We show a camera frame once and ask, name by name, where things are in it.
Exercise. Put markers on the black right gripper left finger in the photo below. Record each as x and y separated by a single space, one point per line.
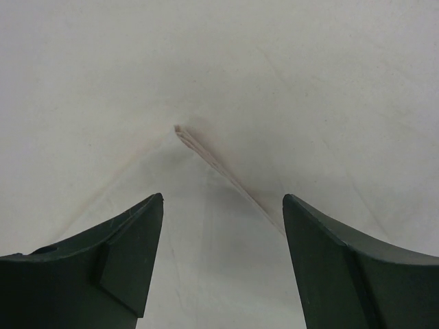
99 278

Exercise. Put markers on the beige cloth drape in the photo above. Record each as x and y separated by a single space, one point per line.
223 107

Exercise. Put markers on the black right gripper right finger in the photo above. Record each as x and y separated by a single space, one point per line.
348 279

